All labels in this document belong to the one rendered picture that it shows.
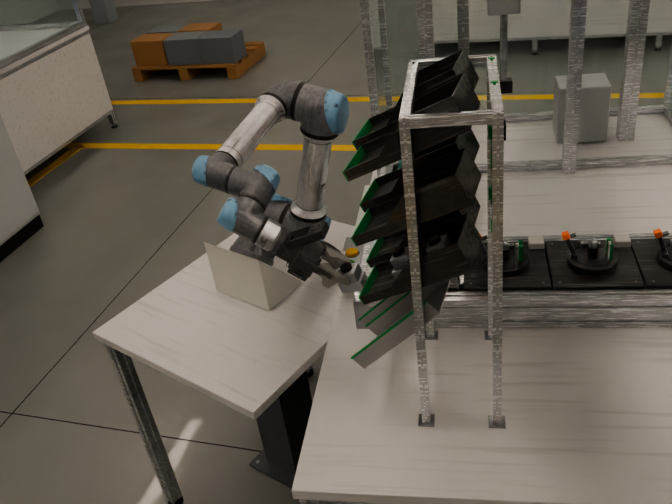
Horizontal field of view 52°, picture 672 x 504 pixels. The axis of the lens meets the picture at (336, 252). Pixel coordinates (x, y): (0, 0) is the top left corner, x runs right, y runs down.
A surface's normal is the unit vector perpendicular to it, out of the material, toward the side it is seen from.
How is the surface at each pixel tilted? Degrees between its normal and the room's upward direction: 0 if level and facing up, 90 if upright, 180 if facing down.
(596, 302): 90
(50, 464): 0
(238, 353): 0
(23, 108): 90
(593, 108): 90
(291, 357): 0
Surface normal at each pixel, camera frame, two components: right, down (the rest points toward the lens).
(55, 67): 0.95, 0.05
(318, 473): -0.12, -0.83
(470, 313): -0.14, 0.54
